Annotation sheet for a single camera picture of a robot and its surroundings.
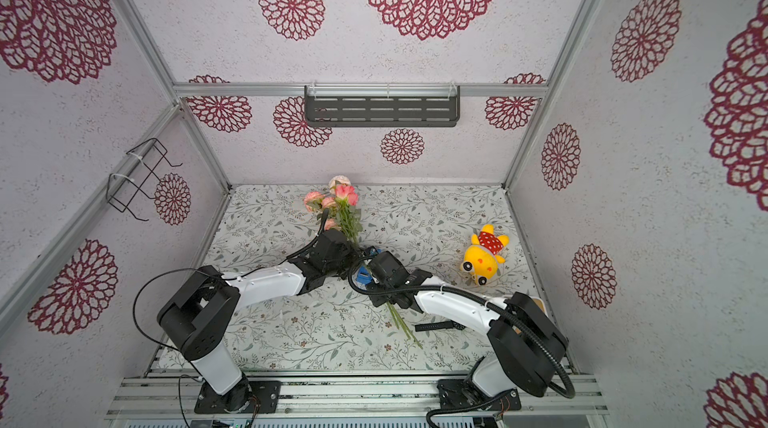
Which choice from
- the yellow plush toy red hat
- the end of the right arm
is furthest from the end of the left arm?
the yellow plush toy red hat

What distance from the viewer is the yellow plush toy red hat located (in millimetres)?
921

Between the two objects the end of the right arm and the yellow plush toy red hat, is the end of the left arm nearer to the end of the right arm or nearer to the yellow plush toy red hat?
the end of the right arm
